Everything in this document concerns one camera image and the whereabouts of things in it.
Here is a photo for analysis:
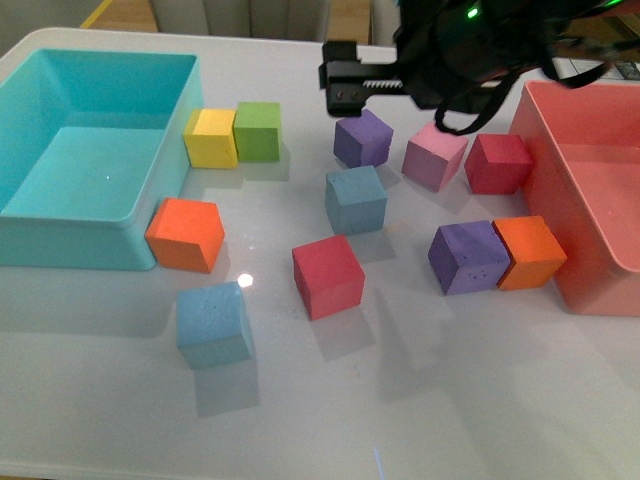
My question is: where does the right orange foam cube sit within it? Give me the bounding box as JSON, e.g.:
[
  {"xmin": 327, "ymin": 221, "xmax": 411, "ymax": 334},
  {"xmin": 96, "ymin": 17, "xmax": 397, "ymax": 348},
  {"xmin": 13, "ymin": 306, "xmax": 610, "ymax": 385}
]
[{"xmin": 492, "ymin": 216, "xmax": 567, "ymax": 291}]

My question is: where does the pink plastic bin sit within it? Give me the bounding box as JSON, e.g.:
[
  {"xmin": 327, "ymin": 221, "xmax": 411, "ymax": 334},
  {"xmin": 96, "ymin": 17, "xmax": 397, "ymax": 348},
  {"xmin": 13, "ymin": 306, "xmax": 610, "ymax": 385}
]
[{"xmin": 510, "ymin": 81, "xmax": 639, "ymax": 317}]

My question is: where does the pink foam cube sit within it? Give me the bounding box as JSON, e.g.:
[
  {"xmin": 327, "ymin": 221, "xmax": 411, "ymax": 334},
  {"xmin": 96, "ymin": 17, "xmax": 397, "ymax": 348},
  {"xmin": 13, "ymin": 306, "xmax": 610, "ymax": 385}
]
[{"xmin": 401, "ymin": 122, "xmax": 468, "ymax": 193}]

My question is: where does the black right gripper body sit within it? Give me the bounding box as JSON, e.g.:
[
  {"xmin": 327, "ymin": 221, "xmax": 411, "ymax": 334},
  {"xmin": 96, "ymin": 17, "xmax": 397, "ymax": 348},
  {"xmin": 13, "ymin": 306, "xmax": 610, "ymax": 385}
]
[{"xmin": 396, "ymin": 1, "xmax": 544, "ymax": 108}]

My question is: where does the yellow foam cube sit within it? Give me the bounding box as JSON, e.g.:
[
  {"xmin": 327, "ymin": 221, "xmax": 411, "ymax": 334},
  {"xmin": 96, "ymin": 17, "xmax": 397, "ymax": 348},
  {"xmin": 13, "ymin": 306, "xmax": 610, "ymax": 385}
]
[{"xmin": 183, "ymin": 108, "xmax": 238, "ymax": 169}]

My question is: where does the blue foam cube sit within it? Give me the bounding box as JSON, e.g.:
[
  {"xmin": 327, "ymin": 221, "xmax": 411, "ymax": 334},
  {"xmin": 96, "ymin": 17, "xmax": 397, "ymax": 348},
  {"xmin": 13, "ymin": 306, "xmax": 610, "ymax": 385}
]
[
  {"xmin": 325, "ymin": 166, "xmax": 388, "ymax": 235},
  {"xmin": 176, "ymin": 282, "xmax": 253, "ymax": 370}
]

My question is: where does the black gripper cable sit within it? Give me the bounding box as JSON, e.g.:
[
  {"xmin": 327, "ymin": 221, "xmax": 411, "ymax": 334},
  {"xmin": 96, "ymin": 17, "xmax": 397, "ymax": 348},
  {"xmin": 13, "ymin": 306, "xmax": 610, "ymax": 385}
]
[{"xmin": 433, "ymin": 49, "xmax": 616, "ymax": 136}]

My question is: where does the front red foam cube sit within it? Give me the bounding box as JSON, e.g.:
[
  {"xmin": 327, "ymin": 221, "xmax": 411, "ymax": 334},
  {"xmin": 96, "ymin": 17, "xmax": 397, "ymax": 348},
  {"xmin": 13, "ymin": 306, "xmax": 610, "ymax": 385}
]
[{"xmin": 292, "ymin": 235, "xmax": 365, "ymax": 321}]

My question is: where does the purple foam cube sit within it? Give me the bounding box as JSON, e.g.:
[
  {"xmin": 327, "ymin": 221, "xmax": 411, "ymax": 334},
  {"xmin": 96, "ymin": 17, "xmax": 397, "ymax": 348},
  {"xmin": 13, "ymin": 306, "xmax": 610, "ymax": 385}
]
[
  {"xmin": 428, "ymin": 220, "xmax": 511, "ymax": 295},
  {"xmin": 333, "ymin": 109, "xmax": 394, "ymax": 168}
]

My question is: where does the green foam cube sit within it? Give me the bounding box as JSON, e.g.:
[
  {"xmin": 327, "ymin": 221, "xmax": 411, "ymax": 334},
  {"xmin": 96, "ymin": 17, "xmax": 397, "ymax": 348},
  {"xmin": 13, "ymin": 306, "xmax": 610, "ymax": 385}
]
[{"xmin": 233, "ymin": 102, "xmax": 282, "ymax": 163}]

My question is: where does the teal plastic bin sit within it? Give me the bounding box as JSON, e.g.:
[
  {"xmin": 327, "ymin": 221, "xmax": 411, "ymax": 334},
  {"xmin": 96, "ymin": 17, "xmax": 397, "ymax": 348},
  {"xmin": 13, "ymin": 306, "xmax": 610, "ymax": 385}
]
[{"xmin": 1, "ymin": 49, "xmax": 203, "ymax": 271}]

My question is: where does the back purple foam cube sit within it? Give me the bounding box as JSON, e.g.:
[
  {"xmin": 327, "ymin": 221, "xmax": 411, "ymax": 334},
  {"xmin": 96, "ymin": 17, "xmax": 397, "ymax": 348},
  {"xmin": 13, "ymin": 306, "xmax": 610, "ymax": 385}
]
[{"xmin": 333, "ymin": 109, "xmax": 394, "ymax": 168}]

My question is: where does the front purple foam cube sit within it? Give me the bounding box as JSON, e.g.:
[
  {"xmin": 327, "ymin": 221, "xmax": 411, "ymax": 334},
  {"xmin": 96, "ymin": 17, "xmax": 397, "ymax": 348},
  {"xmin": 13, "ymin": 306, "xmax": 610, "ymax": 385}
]
[{"xmin": 428, "ymin": 220, "xmax": 511, "ymax": 295}]

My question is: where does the table label sticker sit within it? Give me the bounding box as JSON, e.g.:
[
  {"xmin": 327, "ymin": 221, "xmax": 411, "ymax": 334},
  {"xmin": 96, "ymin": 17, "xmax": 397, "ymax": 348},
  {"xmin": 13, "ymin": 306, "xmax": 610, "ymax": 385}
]
[{"xmin": 554, "ymin": 56, "xmax": 640, "ymax": 81}]

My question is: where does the back dark red foam cube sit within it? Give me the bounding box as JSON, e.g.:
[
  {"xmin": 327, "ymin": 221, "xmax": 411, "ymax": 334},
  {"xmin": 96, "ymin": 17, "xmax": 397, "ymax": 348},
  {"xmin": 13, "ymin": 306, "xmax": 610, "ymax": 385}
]
[{"xmin": 464, "ymin": 134, "xmax": 533, "ymax": 195}]

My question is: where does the left grey chair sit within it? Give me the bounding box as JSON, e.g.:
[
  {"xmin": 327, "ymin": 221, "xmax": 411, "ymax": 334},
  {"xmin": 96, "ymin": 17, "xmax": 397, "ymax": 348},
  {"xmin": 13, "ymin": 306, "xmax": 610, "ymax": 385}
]
[{"xmin": 151, "ymin": 0, "xmax": 330, "ymax": 41}]

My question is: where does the left orange foam cube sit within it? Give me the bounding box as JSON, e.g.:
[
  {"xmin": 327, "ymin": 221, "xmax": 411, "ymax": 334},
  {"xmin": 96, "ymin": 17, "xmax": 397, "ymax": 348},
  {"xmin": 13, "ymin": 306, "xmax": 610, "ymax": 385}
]
[{"xmin": 145, "ymin": 197, "xmax": 225, "ymax": 274}]

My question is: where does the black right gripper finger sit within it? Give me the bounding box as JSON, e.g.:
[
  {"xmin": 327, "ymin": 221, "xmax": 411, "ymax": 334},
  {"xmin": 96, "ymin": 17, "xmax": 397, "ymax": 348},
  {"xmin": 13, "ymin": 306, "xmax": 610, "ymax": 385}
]
[
  {"xmin": 324, "ymin": 76, "xmax": 406, "ymax": 118},
  {"xmin": 322, "ymin": 40, "xmax": 396, "ymax": 68}
]

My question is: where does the orange foam cube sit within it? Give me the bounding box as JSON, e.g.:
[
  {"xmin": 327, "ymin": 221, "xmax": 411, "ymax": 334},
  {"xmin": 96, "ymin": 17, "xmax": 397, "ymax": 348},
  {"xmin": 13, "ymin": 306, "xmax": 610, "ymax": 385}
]
[
  {"xmin": 145, "ymin": 197, "xmax": 225, "ymax": 274},
  {"xmin": 492, "ymin": 216, "xmax": 567, "ymax": 291}
]

